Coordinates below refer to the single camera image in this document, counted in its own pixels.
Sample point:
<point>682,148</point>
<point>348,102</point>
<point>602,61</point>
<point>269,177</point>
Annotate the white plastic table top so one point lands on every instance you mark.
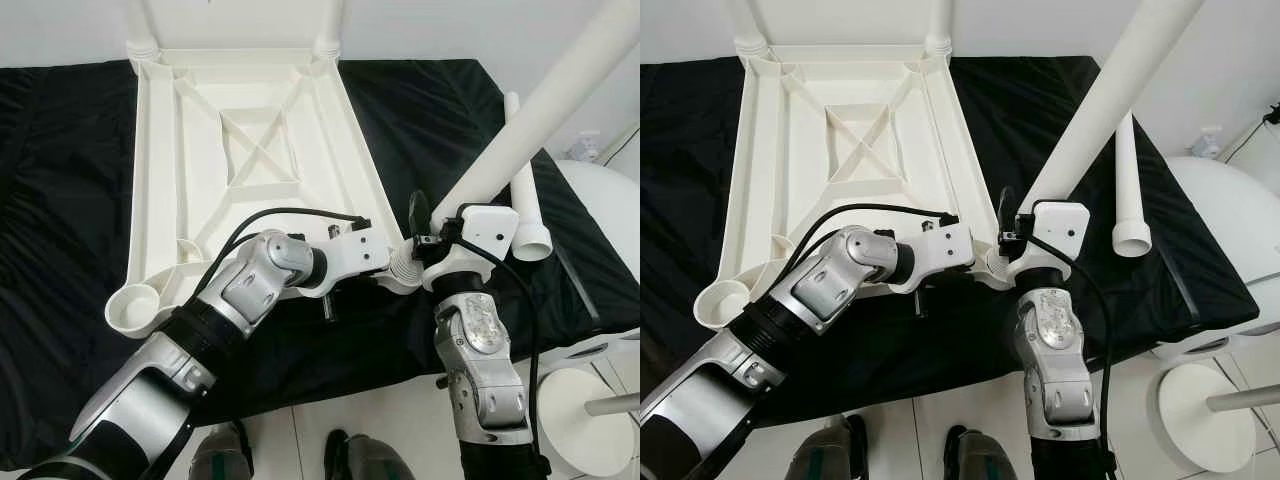
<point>160,180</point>
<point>750,180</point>

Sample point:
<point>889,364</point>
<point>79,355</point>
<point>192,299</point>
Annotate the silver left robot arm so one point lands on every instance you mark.
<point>250,285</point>
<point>830,285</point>

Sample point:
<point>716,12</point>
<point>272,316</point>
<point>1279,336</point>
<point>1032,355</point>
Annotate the grey robot right leg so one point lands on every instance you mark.
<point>370,460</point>
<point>988,458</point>

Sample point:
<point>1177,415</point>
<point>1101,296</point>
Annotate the black table cloth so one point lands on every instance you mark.
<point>690,200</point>
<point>60,250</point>

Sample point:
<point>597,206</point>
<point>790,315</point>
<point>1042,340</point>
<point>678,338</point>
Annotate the black power plug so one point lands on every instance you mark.
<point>1272,113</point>

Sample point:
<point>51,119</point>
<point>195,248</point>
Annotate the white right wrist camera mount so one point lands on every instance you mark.
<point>490,228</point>
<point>1065,222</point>

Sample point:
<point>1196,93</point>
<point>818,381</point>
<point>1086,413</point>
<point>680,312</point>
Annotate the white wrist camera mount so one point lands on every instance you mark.
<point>1065,222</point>
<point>355,250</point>
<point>940,245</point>
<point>490,228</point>

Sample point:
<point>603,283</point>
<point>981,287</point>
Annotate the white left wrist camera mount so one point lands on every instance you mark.
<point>355,250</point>
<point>940,245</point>

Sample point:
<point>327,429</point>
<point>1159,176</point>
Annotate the white wall socket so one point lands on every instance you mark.
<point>1208,143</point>
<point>588,148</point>

